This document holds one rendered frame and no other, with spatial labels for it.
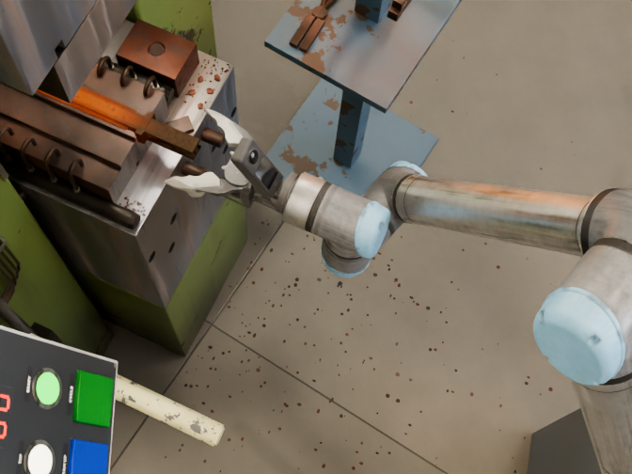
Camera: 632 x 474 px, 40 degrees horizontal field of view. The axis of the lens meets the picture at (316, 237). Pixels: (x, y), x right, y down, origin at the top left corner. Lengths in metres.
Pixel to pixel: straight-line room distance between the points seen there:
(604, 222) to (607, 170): 1.58
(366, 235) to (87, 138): 0.50
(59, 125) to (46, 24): 0.47
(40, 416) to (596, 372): 0.74
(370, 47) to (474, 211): 0.63
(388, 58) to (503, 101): 0.94
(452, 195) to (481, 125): 1.29
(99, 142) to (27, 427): 0.51
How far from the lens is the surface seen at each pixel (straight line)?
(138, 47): 1.63
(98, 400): 1.37
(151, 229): 1.60
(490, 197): 1.37
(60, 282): 1.91
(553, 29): 2.96
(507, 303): 2.52
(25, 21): 1.07
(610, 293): 1.10
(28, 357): 1.28
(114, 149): 1.52
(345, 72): 1.87
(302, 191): 1.43
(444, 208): 1.44
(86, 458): 1.35
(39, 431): 1.29
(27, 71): 1.12
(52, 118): 1.57
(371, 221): 1.42
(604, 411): 1.24
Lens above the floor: 2.33
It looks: 69 degrees down
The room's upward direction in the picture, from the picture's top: 7 degrees clockwise
